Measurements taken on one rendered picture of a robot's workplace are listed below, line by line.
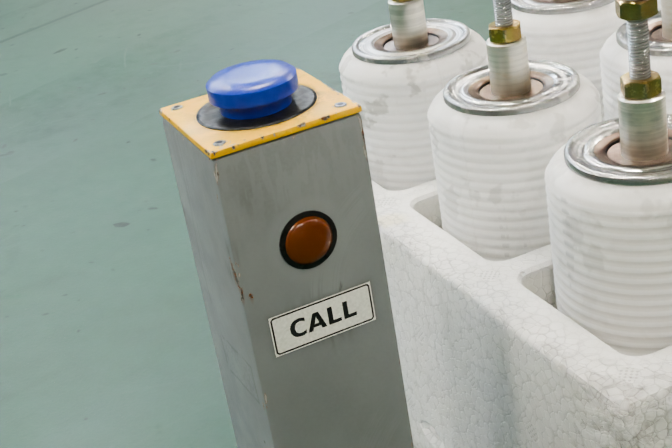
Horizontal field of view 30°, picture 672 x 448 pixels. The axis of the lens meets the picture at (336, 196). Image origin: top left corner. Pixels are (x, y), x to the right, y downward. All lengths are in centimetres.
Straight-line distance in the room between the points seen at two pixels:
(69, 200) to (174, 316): 31
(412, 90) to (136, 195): 59
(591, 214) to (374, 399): 13
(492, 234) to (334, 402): 16
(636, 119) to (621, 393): 13
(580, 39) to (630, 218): 26
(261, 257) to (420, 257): 17
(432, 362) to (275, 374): 18
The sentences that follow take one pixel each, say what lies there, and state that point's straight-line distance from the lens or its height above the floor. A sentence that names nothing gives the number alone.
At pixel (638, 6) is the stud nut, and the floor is 33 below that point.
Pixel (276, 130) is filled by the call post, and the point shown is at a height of 31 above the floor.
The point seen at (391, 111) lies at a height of 22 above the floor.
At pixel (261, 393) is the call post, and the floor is 20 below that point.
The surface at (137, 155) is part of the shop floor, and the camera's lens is 141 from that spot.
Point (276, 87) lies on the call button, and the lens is 53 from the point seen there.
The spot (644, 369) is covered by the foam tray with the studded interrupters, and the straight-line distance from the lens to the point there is 58.
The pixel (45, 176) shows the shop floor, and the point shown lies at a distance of 141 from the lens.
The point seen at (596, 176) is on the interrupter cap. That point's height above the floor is 25.
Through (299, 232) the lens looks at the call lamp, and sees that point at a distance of 54.
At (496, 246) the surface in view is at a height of 18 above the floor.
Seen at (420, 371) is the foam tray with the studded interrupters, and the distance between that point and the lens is 75.
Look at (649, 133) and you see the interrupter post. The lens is 60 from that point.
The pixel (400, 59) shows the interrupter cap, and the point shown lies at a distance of 77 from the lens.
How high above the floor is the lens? 50
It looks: 25 degrees down
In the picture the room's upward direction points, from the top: 10 degrees counter-clockwise
